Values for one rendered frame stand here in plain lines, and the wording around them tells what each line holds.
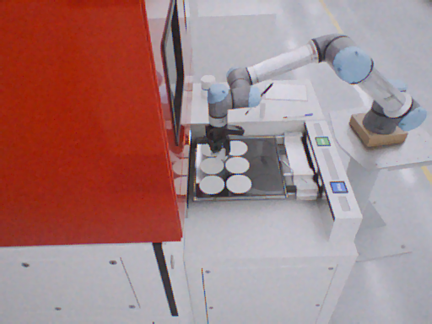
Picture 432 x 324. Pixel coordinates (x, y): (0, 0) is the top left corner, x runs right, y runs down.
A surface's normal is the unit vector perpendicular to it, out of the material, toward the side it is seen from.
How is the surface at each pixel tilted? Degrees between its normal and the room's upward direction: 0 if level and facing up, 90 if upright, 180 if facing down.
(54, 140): 90
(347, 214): 0
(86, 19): 90
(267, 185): 0
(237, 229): 0
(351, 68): 84
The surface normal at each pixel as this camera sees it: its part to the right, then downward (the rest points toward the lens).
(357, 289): -0.04, -0.73
